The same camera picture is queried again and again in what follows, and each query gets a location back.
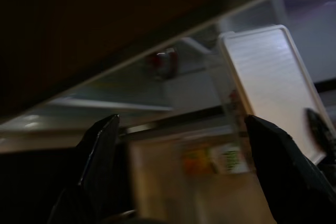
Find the clear fridge bin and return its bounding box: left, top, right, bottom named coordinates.
left=128, top=140, right=266, bottom=224

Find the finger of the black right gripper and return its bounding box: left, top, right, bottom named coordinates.
left=306, top=108, right=335, bottom=156

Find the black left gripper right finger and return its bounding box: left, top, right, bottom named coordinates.
left=244, top=114, right=336, bottom=224

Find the clear container with white lid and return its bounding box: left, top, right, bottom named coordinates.
left=204, top=24, right=332, bottom=166

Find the red white can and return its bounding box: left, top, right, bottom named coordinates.
left=145, top=47, right=180, bottom=79

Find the grey blue fridge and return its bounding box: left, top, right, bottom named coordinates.
left=0, top=0, right=336, bottom=224

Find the green yellow food package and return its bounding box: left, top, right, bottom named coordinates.
left=182, top=144, right=250, bottom=176

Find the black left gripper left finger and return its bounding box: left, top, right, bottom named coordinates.
left=48, top=114, right=137, bottom=224

